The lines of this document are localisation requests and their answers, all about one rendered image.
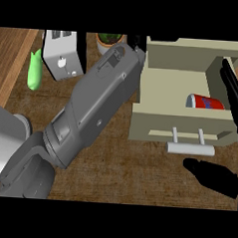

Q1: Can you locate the green vegetable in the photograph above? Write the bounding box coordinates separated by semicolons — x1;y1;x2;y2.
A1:
26;48;46;92

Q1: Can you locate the pale grey cylinder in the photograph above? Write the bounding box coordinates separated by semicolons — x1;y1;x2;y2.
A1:
0;101;35;186

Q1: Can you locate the beige drawer front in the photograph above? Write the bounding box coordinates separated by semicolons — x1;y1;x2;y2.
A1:
127;102;238;148

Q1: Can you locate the white drawer handle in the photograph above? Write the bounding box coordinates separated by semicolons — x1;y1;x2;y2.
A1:
166;126;217;156

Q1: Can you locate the white toaster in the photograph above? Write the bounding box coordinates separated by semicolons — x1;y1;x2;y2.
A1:
39;29;90;84

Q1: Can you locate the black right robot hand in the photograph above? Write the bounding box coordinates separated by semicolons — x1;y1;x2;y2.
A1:
180;56;238;200

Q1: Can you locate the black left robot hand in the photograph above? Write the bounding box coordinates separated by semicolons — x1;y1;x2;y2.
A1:
125;34;149;56

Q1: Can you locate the red can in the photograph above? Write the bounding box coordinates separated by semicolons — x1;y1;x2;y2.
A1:
184;93;227;112

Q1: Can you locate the potted green plant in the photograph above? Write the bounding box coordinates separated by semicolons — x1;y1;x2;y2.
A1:
94;32;126;58

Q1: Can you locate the beige open drawer box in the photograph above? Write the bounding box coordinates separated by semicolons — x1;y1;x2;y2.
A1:
134;66;236;112

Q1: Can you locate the beige wooden cabinet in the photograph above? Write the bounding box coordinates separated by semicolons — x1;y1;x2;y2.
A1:
142;35;238;102

